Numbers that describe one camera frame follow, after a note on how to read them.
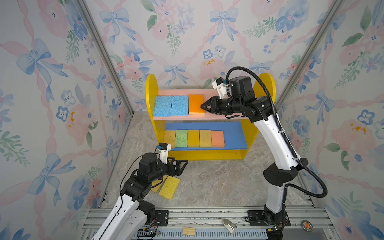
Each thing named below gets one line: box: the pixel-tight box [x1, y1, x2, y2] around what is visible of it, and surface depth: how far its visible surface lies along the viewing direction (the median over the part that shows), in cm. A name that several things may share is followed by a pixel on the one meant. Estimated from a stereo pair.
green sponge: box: [175, 129, 188, 148], surface depth 87 cm
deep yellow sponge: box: [187, 129, 200, 148], surface depth 88 cm
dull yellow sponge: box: [163, 130, 176, 148], surface depth 88 cm
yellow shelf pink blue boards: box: [145, 73, 272, 161], surface depth 85 cm
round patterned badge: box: [302, 220, 314, 232], surface depth 73 cm
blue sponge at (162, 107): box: [153, 96, 173, 117], surface depth 66 cm
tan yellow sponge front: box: [199, 129, 212, 148], surface depth 87 cm
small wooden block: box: [182, 227, 196, 236], surface depth 72 cm
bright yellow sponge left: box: [158, 175, 181, 201], surface depth 84 cm
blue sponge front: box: [171, 95, 189, 116], surface depth 67 cm
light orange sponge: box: [211, 130, 225, 148], surface depth 86 cm
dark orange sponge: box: [189, 94, 206, 115], surface depth 66 cm
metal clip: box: [223, 218, 238, 235], surface depth 72 cm
